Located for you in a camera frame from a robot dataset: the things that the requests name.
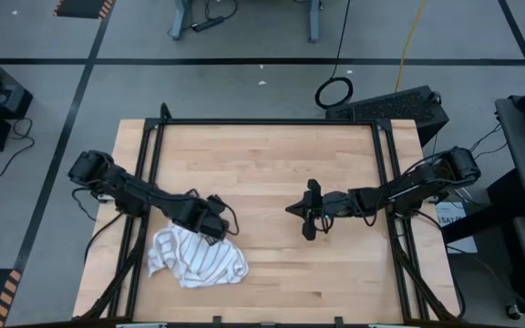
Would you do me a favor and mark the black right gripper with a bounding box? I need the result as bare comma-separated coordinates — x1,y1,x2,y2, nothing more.
284,178,328,241

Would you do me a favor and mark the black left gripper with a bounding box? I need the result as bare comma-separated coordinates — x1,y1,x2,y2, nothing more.
178,200,231,246

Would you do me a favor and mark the white striped towel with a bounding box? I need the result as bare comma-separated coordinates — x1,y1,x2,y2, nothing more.
146,221,250,290

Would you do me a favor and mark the black perforated computer tower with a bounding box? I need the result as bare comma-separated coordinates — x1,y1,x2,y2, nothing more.
324,85,450,148

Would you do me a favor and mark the white paper sheet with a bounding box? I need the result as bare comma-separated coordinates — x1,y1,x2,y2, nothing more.
434,201,479,255

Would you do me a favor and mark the grey desk leg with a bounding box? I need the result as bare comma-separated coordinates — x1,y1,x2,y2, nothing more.
170,0,191,41
307,0,324,45

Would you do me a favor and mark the black power strip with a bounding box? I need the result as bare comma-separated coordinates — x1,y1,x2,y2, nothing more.
190,15,225,34

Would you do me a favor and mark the black caster wheel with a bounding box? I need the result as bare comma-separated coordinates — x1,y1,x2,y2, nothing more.
504,300,525,321

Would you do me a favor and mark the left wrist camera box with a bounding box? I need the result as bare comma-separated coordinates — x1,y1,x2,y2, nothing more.
205,193,228,215

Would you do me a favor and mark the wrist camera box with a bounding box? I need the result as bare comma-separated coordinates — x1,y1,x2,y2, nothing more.
205,193,228,215
324,191,351,217

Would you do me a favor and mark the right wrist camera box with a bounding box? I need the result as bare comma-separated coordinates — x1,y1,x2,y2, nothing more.
324,191,351,217

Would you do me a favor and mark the black metal table frame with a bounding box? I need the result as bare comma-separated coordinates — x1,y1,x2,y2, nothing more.
77,102,467,328

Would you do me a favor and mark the coiled black cable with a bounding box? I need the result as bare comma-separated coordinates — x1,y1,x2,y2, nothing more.
314,0,355,110

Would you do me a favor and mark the yellow cable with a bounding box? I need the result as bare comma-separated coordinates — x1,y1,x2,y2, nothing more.
394,0,427,94

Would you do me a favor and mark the thin black floor cable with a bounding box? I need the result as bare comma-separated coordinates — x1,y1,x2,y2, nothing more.
0,117,36,179

